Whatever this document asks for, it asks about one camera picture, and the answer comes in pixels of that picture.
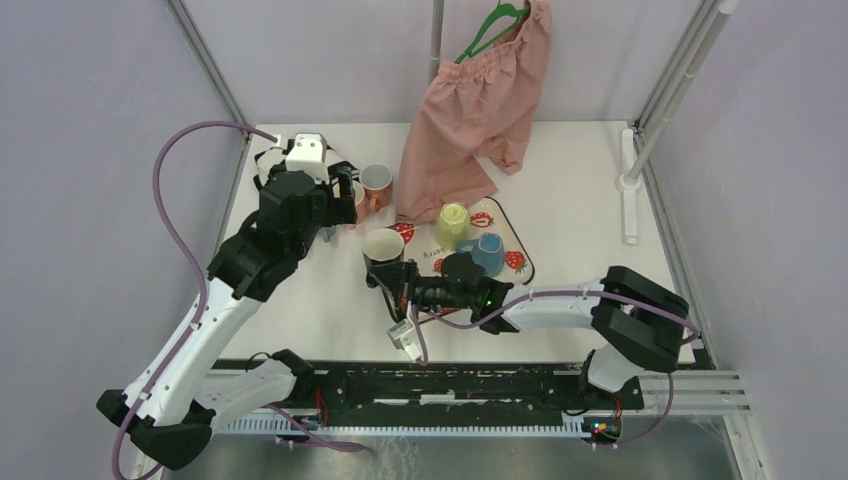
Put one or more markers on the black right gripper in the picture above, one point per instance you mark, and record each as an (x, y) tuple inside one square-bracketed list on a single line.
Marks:
[(398, 281)]

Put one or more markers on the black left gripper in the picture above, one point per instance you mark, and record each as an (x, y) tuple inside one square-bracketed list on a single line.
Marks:
[(341, 208)]

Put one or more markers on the plain pink tall mug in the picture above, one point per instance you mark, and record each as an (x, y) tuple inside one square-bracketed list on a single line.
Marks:
[(361, 203)]

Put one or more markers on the grey blue mug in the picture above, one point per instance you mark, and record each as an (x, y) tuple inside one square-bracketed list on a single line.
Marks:
[(327, 234)]

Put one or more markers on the black faceted mug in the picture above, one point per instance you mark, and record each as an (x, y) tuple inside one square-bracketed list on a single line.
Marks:
[(382, 246)]

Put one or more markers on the strawberry print tray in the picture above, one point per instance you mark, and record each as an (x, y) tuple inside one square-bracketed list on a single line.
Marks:
[(487, 217)]

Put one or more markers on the floral salmon mug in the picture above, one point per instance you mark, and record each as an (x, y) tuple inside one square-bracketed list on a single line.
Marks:
[(377, 182)]

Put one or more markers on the green faceted mug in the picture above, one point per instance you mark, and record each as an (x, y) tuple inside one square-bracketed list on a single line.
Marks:
[(452, 225)]

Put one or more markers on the bright blue mug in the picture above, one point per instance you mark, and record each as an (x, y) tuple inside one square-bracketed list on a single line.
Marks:
[(487, 251)]

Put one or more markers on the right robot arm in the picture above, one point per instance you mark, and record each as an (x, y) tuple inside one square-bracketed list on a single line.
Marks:
[(644, 325)]

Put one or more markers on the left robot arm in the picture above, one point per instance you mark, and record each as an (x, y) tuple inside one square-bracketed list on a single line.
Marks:
[(170, 413)]

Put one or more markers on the black white striped towel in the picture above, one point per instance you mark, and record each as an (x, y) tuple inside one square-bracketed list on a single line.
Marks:
[(272, 160)]

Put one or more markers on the pink shorts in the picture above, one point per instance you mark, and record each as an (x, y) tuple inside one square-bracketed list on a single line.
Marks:
[(480, 108)]

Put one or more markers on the centre metal pole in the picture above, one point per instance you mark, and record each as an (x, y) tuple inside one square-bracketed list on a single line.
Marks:
[(437, 19)]

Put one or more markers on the green clothes hanger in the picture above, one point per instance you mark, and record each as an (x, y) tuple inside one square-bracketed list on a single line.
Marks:
[(500, 21)]

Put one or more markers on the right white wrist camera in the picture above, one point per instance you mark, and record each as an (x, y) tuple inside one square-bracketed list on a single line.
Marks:
[(405, 336)]

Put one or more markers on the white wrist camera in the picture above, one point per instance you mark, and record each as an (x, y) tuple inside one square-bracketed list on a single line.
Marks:
[(405, 336), (306, 152)]

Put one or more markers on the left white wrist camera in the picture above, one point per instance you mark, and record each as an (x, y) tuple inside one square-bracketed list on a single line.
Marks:
[(306, 152)]

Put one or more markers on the white cable duct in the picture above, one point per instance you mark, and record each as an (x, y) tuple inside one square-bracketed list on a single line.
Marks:
[(267, 422)]

